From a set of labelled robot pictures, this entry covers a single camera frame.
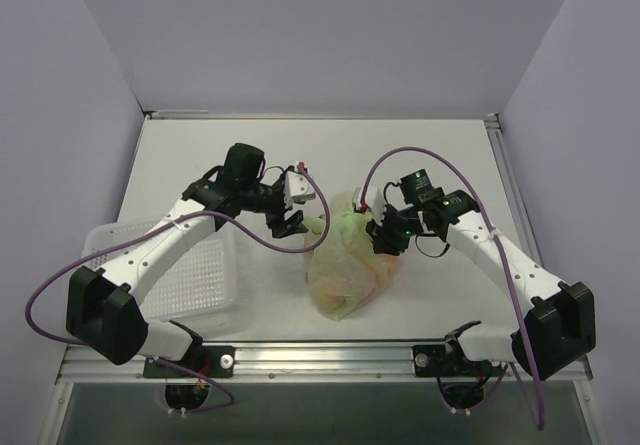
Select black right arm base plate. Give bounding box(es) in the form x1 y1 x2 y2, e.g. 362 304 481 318
411 344 483 378

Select aluminium front rail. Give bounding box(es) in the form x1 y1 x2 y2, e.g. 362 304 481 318
54 340 591 385

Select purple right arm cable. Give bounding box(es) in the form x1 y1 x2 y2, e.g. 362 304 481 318
360 147 547 431

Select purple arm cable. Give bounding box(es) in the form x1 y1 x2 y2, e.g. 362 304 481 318
24 162 330 413
360 147 547 431

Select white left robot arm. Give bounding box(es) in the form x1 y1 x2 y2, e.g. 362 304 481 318
66 143 315 376

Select white plastic basket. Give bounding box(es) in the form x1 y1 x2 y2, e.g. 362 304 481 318
82 218 237 325

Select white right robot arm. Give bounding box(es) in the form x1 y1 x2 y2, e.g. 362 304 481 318
354 170 596 380

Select light green plastic bag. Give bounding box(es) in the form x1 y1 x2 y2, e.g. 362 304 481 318
304 192 400 321

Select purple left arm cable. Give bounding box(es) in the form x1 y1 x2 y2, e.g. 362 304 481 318
24 162 330 413

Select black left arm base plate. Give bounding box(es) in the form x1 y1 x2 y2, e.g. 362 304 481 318
143 344 236 379

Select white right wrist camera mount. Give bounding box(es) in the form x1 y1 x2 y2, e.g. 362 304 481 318
352 186 387 225

